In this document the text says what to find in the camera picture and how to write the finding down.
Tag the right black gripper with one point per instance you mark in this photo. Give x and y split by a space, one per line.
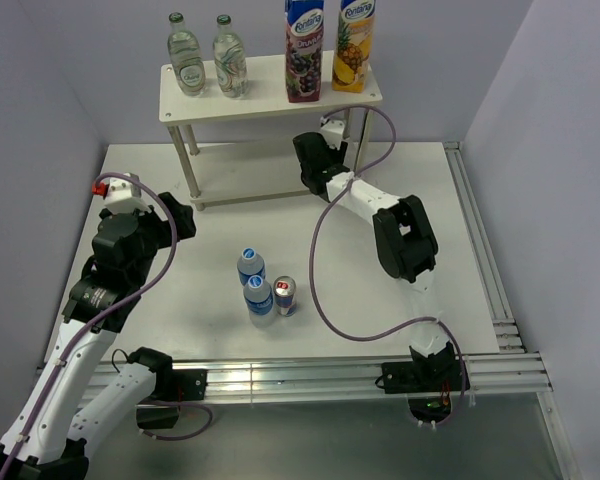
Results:
339 156

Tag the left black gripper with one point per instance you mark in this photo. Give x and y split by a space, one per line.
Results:
182 213

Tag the pineapple juice carton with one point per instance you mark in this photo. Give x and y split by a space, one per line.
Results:
353 45

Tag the plastic water bottle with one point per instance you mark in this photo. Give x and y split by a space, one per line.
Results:
250 263
258 296

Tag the blue red energy can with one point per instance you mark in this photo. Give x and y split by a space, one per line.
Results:
284 289

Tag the purple juice carton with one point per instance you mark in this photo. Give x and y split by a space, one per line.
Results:
304 33

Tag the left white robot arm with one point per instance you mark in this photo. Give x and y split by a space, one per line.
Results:
52 437

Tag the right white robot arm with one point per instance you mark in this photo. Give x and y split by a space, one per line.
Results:
406 246

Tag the white two-tier shelf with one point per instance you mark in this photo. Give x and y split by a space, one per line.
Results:
245 171

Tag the right glass water bottle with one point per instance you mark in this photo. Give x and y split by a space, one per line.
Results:
230 59

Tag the glass water bottle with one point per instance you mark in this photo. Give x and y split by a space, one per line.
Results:
230 59
185 55

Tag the left glass water bottle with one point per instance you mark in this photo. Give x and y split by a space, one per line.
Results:
185 55

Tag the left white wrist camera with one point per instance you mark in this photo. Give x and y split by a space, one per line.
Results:
121 194

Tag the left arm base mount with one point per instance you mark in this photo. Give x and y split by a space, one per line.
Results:
185 385

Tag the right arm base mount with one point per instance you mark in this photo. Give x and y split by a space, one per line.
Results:
419 376

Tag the aluminium frame rail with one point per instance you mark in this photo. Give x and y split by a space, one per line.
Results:
198 315

